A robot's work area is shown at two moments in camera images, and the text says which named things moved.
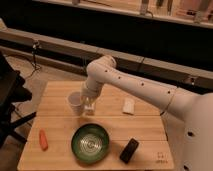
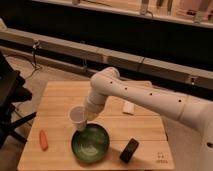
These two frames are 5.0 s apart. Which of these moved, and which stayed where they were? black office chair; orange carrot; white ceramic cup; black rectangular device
Moved: white ceramic cup
Stayed: black rectangular device; orange carrot; black office chair
